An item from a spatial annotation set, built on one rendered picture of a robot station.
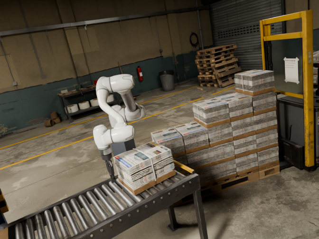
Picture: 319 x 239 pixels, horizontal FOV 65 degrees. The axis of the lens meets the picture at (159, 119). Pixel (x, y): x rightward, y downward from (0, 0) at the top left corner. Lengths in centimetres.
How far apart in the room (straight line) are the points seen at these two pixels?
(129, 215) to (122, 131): 56
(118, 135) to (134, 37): 823
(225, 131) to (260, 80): 68
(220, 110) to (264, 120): 58
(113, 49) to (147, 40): 146
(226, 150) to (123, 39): 732
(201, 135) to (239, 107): 53
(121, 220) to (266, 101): 208
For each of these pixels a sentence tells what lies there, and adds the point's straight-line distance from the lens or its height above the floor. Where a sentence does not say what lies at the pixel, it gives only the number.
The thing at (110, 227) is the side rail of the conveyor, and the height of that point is 76.
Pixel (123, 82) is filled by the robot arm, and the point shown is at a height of 157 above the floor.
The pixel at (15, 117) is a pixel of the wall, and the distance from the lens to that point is 884.
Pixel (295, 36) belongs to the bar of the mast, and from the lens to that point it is 320.
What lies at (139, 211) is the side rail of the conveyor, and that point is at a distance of 181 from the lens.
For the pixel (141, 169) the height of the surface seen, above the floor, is 98.
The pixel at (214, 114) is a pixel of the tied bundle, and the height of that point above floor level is 98.
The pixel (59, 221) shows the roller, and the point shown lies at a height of 80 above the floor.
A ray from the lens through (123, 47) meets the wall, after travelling 958.
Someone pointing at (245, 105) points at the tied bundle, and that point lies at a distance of 295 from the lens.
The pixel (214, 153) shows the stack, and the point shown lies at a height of 51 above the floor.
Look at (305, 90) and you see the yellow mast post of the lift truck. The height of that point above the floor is 103.
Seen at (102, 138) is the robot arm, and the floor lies 127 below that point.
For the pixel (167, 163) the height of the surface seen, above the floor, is 93.
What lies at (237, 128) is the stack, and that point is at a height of 74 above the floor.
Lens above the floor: 181
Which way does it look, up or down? 17 degrees down
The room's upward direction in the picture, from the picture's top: 11 degrees counter-clockwise
